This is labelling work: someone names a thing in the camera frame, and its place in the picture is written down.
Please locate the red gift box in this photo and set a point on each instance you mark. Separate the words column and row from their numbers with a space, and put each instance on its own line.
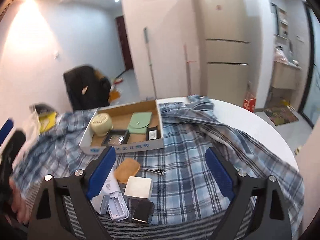
column 249, row 102

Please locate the grey striped towel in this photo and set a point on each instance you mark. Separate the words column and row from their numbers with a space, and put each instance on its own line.
column 198, row 229

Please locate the metal nail clipper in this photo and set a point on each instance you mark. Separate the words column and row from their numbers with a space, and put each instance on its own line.
column 158, row 172

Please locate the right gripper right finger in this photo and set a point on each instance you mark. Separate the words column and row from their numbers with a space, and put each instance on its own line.
column 270, row 217

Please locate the red broom stick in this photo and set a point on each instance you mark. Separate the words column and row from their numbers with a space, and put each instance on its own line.
column 192, row 74

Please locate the blue plaid cloth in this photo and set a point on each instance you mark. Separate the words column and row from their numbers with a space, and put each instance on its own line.
column 188, row 191

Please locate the small black glossy box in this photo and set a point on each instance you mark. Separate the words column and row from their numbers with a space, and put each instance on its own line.
column 143, row 212

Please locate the cardboard tray box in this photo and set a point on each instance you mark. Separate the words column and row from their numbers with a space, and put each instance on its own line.
column 121, row 115

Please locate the round cream tin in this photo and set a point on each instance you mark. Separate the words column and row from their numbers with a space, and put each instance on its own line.
column 101, row 124

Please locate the orange translucent soap box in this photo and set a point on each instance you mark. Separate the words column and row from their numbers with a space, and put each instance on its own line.
column 129, row 167

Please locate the chair with black jacket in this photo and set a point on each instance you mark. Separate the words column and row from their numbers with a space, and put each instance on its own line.
column 87, row 88

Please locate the black box with label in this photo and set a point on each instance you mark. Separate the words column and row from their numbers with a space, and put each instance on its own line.
column 153, row 133

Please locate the dark red door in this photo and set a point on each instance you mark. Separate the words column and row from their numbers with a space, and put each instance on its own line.
column 120, row 23

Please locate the mop with metal handle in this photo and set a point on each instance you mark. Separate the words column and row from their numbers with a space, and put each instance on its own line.
column 147, row 44

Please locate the white square box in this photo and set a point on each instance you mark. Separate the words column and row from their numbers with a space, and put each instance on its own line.
column 138, row 187

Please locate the black tray with clear lid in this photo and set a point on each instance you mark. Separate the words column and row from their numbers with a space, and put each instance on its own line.
column 116, row 137

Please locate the green leather pouch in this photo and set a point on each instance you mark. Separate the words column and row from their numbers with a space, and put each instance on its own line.
column 139, row 122

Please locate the white plastic bag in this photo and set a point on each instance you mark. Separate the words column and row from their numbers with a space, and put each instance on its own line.
column 31, row 127

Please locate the beige sink cabinet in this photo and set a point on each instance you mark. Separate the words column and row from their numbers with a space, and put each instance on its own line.
column 285, row 76

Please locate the patterned floor mat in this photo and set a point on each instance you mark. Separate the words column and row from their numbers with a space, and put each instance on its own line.
column 281, row 115

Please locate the white rectangular case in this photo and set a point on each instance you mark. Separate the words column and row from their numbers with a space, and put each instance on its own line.
column 110, row 200

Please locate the yellow bag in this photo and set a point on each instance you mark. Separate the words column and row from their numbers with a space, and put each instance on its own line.
column 47, row 121

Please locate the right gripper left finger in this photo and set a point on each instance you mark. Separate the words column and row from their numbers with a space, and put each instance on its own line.
column 50, row 219

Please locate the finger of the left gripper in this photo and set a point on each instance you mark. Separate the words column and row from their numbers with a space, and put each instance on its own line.
column 5, row 130

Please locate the beige refrigerator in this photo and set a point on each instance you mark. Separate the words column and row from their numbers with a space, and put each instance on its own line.
column 223, row 48

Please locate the person's left hand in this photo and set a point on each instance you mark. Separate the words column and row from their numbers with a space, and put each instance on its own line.
column 19, row 206

